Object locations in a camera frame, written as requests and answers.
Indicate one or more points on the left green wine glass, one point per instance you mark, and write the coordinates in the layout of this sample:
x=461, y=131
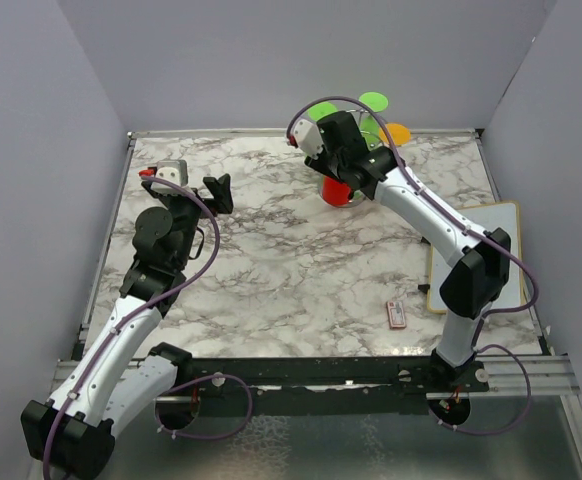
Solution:
x=320, y=110

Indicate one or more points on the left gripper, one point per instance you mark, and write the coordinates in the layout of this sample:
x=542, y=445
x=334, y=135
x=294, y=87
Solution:
x=220, y=189

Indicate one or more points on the green wine glass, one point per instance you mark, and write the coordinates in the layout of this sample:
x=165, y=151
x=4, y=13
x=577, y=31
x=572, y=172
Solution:
x=320, y=110
x=369, y=127

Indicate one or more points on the red white eraser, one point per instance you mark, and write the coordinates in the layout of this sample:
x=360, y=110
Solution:
x=396, y=316

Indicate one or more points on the red wine glass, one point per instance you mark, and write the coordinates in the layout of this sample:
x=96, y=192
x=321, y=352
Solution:
x=335, y=193

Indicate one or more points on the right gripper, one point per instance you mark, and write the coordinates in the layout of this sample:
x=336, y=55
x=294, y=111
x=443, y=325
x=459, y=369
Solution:
x=318, y=162

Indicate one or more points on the chrome wine glass rack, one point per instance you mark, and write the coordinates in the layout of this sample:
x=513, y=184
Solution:
x=358, y=197

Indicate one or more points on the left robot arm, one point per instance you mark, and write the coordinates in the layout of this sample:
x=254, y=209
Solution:
x=76, y=428

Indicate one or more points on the rear green wine glass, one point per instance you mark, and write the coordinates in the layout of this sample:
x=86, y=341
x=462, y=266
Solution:
x=369, y=127

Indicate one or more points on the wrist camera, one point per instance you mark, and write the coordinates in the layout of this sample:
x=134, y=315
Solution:
x=306, y=136
x=172, y=171

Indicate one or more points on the orange wine glass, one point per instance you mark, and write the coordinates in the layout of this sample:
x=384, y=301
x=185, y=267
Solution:
x=399, y=134

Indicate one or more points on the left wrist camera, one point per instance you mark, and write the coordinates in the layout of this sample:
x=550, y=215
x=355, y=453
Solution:
x=172, y=171

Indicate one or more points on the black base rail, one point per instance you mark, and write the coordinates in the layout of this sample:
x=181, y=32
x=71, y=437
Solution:
x=316, y=386

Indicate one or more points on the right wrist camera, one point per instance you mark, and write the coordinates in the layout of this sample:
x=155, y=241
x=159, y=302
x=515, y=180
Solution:
x=306, y=136

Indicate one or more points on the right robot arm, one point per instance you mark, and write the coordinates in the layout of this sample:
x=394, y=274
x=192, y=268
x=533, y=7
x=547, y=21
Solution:
x=478, y=259

